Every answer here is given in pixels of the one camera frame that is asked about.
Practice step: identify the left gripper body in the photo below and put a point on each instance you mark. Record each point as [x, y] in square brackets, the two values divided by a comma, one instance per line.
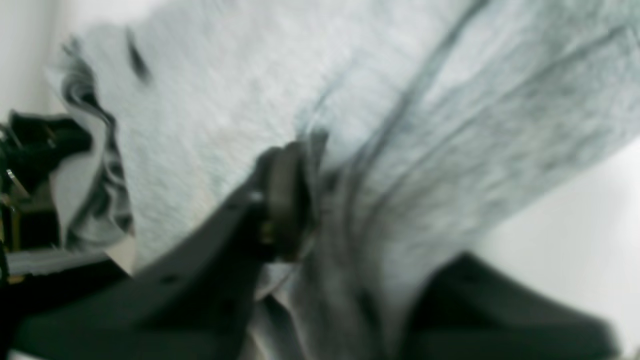
[30, 200]

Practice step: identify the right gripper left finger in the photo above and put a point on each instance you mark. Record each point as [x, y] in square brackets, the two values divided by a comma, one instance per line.
[196, 302]

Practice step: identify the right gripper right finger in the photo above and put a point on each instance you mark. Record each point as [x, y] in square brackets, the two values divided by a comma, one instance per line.
[471, 311]

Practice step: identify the grey T-shirt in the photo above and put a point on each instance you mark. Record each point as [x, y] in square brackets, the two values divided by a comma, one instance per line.
[424, 125]

